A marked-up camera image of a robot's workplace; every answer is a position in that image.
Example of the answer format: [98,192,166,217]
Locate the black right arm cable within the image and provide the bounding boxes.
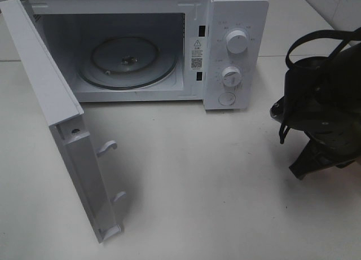
[278,27,361,144]

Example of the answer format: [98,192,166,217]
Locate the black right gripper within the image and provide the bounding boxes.
[289,124,360,180]

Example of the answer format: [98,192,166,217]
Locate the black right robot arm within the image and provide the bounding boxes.
[282,46,360,179]

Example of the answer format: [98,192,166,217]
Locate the white warning label sticker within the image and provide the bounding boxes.
[190,37,206,70]

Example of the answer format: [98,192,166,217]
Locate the white microwave oven body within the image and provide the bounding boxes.
[6,0,268,110]

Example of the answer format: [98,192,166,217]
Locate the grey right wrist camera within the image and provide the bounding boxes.
[270,97,288,124]

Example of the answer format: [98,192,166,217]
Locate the upper white power knob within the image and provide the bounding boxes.
[226,29,249,54]

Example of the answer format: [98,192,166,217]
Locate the round white door-release button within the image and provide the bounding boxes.
[218,92,236,106]

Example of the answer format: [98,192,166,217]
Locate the glass microwave turntable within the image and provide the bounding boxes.
[78,36,180,90]

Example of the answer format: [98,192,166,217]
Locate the white microwave door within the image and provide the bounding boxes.
[1,0,125,243]

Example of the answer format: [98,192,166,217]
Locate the white timer knob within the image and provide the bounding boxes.
[221,67,243,87]

